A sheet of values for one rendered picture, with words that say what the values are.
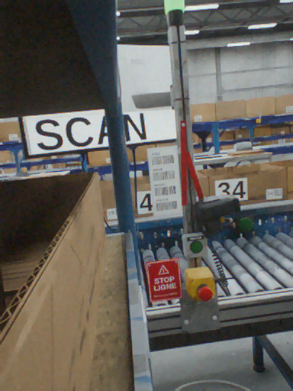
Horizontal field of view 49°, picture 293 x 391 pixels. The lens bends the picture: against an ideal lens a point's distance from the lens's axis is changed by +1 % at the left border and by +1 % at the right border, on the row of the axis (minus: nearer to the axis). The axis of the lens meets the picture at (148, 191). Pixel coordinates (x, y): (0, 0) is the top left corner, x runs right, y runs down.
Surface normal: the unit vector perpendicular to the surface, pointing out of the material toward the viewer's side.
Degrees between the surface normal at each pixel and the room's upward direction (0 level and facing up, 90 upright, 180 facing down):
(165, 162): 90
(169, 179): 90
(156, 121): 86
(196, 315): 90
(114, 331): 0
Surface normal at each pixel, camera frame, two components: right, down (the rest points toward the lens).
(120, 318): -0.10, -0.98
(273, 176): 0.11, 0.17
